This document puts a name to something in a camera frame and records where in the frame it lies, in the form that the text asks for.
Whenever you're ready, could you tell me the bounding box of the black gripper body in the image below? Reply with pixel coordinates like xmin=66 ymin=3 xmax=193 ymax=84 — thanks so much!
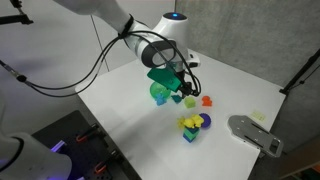
xmin=170 ymin=68 xmax=194 ymax=90

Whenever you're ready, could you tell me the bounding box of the yellow bear toy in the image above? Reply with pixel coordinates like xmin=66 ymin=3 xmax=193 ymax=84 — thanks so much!
xmin=182 ymin=114 xmax=205 ymax=130

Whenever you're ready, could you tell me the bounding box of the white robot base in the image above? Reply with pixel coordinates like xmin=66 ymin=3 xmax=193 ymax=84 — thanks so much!
xmin=0 ymin=131 xmax=73 ymax=180

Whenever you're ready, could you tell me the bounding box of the teal rubber toy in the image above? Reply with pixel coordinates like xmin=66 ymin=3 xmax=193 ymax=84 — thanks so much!
xmin=171 ymin=94 xmax=183 ymax=105

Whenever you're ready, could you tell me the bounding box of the orange rubber toy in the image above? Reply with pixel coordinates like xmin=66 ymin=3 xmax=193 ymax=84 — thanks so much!
xmin=201 ymin=95 xmax=213 ymax=108

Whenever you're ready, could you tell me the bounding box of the green translucent bowl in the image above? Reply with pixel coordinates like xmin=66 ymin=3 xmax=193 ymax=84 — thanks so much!
xmin=149 ymin=81 xmax=172 ymax=100

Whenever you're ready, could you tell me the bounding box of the blue elephant toy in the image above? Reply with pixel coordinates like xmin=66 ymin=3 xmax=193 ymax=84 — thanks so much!
xmin=155 ymin=93 xmax=168 ymax=107

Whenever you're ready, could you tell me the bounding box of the lime green cube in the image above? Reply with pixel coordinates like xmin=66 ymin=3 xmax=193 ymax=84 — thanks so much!
xmin=184 ymin=96 xmax=197 ymax=109

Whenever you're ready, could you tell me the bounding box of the purple spiky ball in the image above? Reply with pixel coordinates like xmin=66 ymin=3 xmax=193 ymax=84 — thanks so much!
xmin=199 ymin=112 xmax=212 ymax=129

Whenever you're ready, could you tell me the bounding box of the pale yellow note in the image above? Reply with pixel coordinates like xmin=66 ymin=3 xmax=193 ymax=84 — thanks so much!
xmin=250 ymin=110 xmax=267 ymax=123

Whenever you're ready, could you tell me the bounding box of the grey metal plate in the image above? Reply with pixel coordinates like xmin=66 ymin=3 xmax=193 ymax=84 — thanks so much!
xmin=227 ymin=114 xmax=284 ymax=159

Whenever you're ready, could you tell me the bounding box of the black tripod pole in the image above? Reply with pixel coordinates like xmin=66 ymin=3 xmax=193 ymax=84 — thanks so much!
xmin=279 ymin=48 xmax=320 ymax=96

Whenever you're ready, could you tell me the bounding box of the brown wooden furniture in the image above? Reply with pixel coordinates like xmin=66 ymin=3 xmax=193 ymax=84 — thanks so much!
xmin=259 ymin=135 xmax=320 ymax=180

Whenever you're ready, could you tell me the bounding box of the black perforated board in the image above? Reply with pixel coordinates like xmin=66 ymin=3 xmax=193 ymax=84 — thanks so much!
xmin=31 ymin=109 xmax=141 ymax=180

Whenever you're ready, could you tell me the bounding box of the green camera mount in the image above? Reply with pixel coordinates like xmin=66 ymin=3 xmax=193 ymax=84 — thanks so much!
xmin=146 ymin=67 xmax=183 ymax=93

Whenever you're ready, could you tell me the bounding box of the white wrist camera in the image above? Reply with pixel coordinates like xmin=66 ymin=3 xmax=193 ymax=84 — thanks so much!
xmin=186 ymin=53 xmax=202 ymax=70

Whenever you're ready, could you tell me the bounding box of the orange handled clamp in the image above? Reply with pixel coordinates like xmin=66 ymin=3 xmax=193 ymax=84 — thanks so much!
xmin=94 ymin=149 xmax=121 ymax=174
xmin=75 ymin=123 xmax=101 ymax=143

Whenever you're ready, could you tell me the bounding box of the black cable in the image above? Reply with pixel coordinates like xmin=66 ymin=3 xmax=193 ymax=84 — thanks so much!
xmin=0 ymin=29 xmax=203 ymax=98
xmin=19 ymin=31 xmax=198 ymax=99

